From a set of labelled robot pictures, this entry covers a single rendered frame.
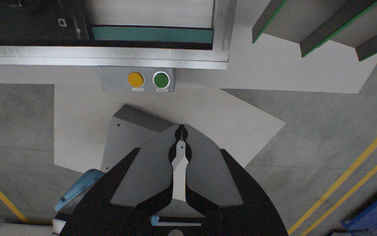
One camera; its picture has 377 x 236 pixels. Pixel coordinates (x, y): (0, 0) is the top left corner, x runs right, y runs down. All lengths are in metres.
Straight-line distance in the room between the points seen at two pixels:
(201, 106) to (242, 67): 0.20
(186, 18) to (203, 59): 0.11
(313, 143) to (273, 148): 0.55
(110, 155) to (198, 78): 0.45
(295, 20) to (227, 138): 0.45
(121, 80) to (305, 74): 0.63
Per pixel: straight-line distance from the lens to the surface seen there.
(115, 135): 0.53
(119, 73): 0.43
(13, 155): 3.03
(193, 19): 0.43
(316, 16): 0.41
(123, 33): 0.43
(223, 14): 0.40
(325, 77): 0.72
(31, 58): 0.57
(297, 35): 0.43
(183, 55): 0.38
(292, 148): 2.29
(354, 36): 0.52
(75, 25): 0.46
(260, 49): 0.54
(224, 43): 0.40
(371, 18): 0.49
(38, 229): 4.42
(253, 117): 0.62
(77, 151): 0.83
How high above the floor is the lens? 1.34
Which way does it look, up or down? 62 degrees down
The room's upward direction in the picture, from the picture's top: 178 degrees clockwise
